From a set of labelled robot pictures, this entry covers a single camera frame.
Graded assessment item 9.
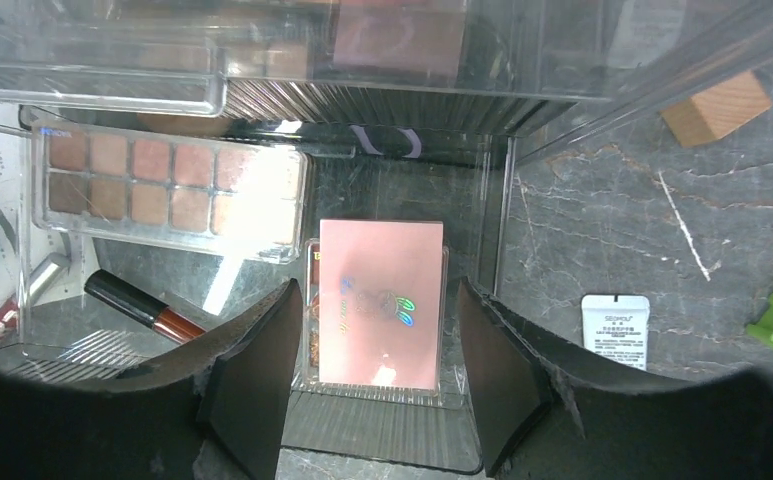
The eyebrow stencil card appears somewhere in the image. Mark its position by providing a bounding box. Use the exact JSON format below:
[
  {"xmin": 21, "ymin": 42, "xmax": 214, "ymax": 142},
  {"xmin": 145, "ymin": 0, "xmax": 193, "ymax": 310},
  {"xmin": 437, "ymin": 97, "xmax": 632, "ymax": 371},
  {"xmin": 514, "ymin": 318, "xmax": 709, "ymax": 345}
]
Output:
[{"xmin": 0, "ymin": 103, "xmax": 98, "ymax": 306}]

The white cosmetic tube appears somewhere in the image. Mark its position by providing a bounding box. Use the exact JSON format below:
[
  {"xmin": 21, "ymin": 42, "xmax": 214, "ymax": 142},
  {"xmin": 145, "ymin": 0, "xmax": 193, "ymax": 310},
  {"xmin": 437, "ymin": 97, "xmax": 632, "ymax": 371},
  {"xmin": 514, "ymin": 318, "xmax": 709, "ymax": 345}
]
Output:
[{"xmin": 581, "ymin": 294, "xmax": 650, "ymax": 371}]

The wooden cube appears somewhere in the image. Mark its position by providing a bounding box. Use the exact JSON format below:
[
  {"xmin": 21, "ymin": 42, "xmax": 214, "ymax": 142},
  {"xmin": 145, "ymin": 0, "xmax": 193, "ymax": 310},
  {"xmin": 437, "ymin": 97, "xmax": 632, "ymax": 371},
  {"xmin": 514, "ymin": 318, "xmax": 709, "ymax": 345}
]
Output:
[{"xmin": 660, "ymin": 71, "xmax": 772, "ymax": 148}]

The pink compact case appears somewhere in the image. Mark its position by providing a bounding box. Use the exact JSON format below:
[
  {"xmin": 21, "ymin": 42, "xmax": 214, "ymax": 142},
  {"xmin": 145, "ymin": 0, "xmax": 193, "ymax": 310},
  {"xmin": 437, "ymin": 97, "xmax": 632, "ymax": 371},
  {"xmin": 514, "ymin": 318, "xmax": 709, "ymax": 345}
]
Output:
[{"xmin": 317, "ymin": 219, "xmax": 446, "ymax": 391}]

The clear acrylic drawer organizer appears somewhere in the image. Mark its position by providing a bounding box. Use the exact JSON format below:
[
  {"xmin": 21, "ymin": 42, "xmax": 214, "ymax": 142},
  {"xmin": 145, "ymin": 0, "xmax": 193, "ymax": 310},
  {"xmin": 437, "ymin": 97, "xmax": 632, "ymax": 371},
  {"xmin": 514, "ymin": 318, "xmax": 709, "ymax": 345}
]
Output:
[{"xmin": 0, "ymin": 1, "xmax": 773, "ymax": 479}]

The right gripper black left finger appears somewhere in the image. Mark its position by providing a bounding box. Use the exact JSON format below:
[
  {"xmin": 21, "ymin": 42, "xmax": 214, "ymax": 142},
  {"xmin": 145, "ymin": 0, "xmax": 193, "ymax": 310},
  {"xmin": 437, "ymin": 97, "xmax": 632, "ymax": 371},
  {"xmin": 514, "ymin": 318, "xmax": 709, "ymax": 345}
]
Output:
[{"xmin": 0, "ymin": 280, "xmax": 303, "ymax": 479}]

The brown eyeshadow palette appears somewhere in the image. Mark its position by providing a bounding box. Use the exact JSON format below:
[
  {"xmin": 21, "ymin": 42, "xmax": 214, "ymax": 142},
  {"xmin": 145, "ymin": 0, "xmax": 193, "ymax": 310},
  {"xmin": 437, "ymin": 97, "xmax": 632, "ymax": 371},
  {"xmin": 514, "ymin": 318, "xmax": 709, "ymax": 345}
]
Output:
[{"xmin": 29, "ymin": 120, "xmax": 311, "ymax": 264}]

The purple eyelash curler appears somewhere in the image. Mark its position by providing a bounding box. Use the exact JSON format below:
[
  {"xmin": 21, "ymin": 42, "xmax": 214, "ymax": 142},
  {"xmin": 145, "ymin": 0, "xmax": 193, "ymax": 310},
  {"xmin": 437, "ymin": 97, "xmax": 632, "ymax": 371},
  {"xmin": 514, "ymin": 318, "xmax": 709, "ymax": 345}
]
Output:
[{"xmin": 349, "ymin": 125, "xmax": 423, "ymax": 159}]

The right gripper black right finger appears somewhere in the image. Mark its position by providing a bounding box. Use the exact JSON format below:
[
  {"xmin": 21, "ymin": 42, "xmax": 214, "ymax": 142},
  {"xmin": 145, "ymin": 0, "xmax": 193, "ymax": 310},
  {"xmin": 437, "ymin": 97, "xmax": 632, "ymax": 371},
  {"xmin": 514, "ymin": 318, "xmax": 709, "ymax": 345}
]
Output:
[{"xmin": 457, "ymin": 280, "xmax": 773, "ymax": 479}]

